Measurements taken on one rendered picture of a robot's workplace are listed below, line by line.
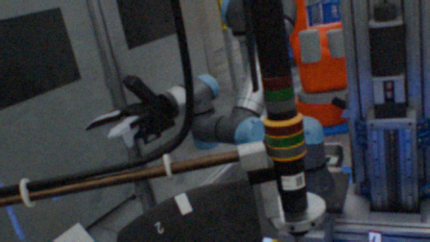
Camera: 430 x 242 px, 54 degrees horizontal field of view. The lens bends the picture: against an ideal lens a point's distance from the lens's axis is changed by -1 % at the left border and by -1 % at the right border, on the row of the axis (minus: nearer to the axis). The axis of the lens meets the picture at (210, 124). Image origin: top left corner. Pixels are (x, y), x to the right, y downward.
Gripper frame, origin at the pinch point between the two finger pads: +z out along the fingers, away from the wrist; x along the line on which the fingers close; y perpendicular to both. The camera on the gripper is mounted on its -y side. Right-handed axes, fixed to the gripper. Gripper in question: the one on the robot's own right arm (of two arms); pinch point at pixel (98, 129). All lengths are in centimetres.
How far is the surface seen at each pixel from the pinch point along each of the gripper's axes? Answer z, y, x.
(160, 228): 11.9, 3.2, -35.9
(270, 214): 9, -5, -55
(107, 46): -19.9, -11.6, 22.5
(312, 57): -308, 89, 146
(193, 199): 5.7, 1.2, -37.0
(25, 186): 27.7, -13.0, -35.8
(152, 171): 17, -13, -46
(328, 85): -320, 122, 136
